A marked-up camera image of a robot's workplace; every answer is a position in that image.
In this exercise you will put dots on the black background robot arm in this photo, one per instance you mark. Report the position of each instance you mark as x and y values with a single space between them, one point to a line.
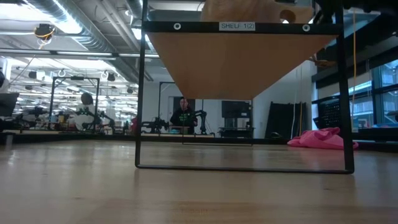
202 119
155 126

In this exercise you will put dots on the white shelf label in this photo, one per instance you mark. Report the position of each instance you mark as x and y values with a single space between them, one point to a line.
237 26

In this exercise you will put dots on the black perforated cart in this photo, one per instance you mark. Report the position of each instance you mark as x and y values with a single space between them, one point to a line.
328 113

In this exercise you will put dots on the black leaning panels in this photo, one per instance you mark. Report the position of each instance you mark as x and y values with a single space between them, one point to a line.
280 121

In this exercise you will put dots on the pink cloth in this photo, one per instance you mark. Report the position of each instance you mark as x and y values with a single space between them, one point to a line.
317 140

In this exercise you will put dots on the black monitor on stand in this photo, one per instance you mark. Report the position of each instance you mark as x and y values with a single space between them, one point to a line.
235 109

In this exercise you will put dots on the black desk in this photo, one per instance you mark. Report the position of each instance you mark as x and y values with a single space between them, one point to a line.
377 140

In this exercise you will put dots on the person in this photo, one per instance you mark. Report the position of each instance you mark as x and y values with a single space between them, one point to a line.
183 118
84 116

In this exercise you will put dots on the long black background table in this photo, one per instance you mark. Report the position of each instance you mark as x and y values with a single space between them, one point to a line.
93 137

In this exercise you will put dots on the dark computer monitor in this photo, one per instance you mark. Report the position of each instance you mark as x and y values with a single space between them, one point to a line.
8 104

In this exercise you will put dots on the wooden shelf with black frame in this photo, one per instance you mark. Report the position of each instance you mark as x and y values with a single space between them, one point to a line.
236 62

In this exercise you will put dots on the black background rig frame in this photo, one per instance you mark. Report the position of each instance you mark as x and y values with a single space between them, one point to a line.
52 102

